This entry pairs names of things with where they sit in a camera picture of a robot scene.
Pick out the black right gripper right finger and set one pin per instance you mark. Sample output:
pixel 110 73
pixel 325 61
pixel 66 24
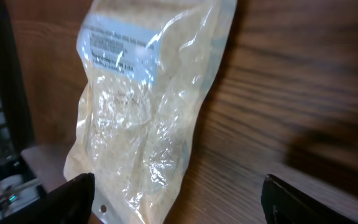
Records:
pixel 282 203

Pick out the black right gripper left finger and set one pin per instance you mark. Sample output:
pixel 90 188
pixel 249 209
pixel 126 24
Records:
pixel 69 204

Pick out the beige plastic pouch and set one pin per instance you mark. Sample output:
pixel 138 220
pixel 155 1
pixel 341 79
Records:
pixel 149 65

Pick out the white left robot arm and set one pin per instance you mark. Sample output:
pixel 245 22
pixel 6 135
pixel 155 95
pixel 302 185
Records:
pixel 19 187

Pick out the dark grey plastic basket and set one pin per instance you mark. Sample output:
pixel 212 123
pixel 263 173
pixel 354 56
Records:
pixel 16 132

